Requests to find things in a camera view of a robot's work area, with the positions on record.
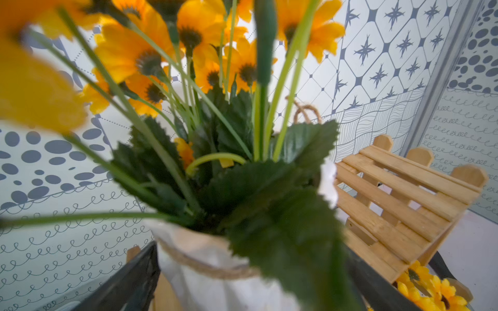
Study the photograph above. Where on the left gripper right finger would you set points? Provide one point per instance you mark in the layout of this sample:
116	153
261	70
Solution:
378	292

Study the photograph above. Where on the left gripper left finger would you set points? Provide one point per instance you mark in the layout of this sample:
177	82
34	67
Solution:
131	288

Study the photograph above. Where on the sunflower pot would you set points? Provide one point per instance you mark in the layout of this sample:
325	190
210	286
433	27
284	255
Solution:
177	99
430	287

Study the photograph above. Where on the wooden two-tier shelf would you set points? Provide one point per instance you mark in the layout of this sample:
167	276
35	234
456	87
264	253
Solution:
404	210

